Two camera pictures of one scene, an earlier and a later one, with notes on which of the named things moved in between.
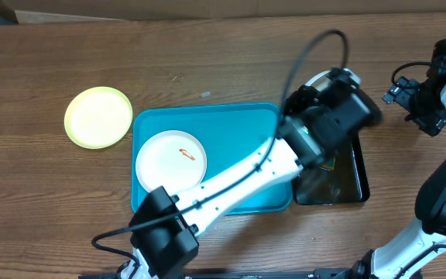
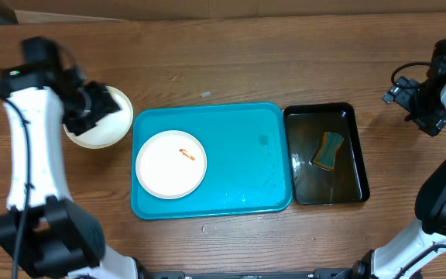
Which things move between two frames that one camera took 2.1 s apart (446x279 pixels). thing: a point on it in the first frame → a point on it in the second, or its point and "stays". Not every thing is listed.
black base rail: x=314 y=273 stays
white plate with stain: x=173 y=160 stays
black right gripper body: x=420 y=102 stays
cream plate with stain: x=320 y=82 → x=111 y=130
